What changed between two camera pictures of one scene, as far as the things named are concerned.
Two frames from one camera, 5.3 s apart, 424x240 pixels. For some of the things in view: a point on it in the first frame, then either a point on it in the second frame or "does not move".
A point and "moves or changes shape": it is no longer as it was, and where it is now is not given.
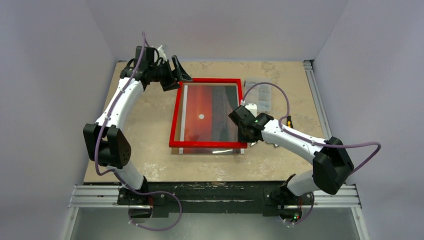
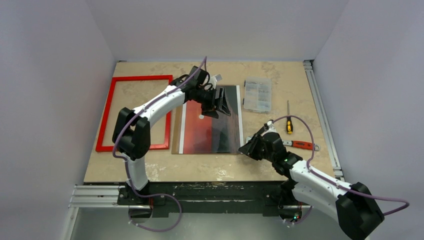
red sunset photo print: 206,112 does not move
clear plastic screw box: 258,91 does not move
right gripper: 238,117 -> 257,146
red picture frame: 209,144 moves or changes shape
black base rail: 213,199 does not move
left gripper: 171,83 -> 210,110
